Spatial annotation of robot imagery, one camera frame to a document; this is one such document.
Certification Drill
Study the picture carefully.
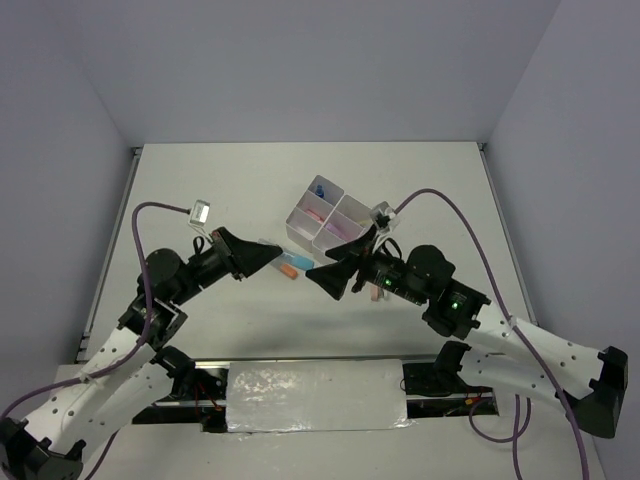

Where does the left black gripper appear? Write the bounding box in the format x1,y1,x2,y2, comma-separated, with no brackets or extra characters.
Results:
171,226,283,306

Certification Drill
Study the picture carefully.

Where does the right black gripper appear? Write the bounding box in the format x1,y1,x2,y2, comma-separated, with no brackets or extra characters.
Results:
303,224,424,304

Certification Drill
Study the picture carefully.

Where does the white eraser with sleeve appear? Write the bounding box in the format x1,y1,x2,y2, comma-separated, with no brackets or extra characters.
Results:
258,238,279,246

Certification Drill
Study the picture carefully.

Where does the purple highlighter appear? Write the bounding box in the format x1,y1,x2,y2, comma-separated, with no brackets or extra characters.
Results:
325,223,349,242

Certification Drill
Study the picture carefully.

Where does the pink small stapler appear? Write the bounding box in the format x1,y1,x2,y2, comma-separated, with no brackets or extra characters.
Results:
370,285,388,302

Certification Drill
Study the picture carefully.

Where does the light blue highlighter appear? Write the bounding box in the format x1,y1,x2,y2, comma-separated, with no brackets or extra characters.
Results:
281,252,315,271

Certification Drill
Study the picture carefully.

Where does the orange highlighter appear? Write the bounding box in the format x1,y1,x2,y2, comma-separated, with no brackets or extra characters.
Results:
274,263,298,280

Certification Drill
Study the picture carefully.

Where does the pink highlighter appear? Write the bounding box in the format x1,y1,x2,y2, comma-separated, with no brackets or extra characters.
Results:
305,209,325,223

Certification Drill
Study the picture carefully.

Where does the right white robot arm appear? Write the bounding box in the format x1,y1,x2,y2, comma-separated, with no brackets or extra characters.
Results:
306,229,628,439

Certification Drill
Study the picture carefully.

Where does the white compartment organizer box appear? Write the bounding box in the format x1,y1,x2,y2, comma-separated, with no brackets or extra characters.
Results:
285,175,372,264

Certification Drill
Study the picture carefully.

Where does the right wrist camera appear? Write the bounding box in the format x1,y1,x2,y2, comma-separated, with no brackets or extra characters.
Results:
369,201,400,235

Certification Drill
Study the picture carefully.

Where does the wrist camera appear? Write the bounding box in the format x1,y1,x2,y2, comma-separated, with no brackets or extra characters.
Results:
188,199,211,228
369,201,400,235

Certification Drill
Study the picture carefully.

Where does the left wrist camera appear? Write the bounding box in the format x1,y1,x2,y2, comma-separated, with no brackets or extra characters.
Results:
188,199,211,228

